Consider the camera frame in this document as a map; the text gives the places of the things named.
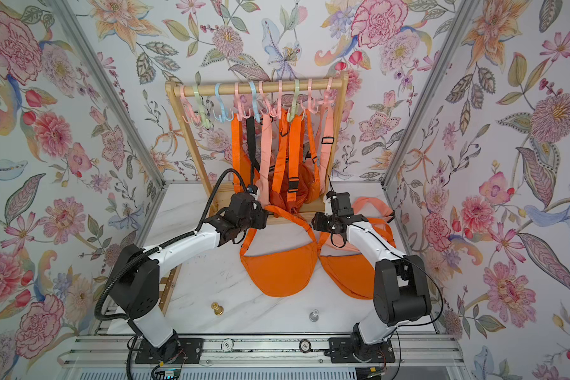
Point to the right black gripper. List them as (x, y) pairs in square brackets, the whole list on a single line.
[(319, 224)]

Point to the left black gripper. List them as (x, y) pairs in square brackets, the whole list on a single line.
[(261, 217)]

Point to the pink sling bag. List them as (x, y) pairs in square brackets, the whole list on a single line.
[(378, 213)]

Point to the orange sling bag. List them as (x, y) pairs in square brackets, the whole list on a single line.
[(286, 273), (353, 273)]

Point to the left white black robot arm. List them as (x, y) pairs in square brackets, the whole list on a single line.
[(132, 290)]

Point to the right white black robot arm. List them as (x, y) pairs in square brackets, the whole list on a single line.
[(401, 292)]

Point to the rust orange bag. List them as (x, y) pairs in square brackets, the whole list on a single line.
[(290, 194)]

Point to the far right pink bag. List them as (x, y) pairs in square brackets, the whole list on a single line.
[(327, 141)]

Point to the gold chess piece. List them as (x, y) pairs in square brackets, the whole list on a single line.
[(218, 310)]

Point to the silver chess piece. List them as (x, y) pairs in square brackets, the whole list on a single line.
[(314, 316)]

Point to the wooden chessboard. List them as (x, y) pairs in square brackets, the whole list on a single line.
[(166, 288)]

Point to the wooden clothes rack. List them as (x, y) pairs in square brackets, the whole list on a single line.
[(276, 124)]

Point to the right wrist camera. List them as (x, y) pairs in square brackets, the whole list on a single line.
[(329, 199)]

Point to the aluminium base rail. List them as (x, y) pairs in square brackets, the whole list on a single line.
[(238, 350)]

